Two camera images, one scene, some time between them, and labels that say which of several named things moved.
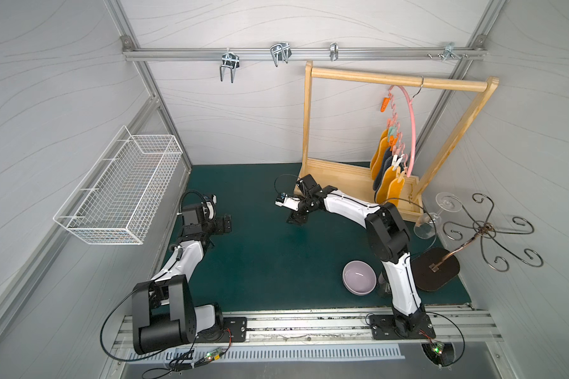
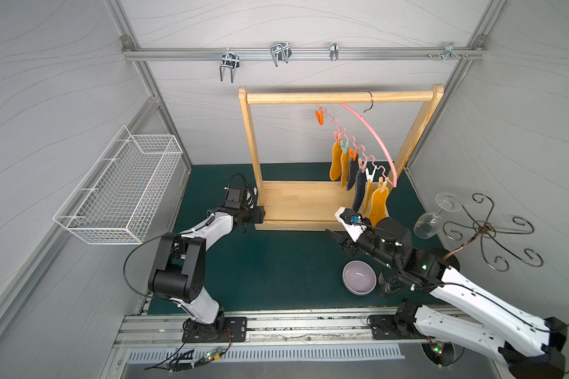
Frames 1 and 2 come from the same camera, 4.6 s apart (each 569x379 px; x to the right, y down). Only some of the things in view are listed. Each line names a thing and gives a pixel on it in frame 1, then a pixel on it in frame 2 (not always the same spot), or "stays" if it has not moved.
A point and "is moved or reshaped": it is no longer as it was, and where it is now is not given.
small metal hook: [333, 50] stays
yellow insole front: [395, 189] is moved or reshaped
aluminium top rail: [306, 54] stays
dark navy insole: [386, 163] → [355, 174]
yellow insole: [390, 174] → [368, 195]
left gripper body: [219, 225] → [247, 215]
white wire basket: [117, 198] stays
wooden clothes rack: [354, 180] → [307, 205]
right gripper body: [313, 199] → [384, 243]
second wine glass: [427, 230] stays
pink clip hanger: [393, 132] → [356, 152]
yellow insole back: [376, 160] → [340, 164]
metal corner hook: [448, 49] stays
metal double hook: [229, 60] stays
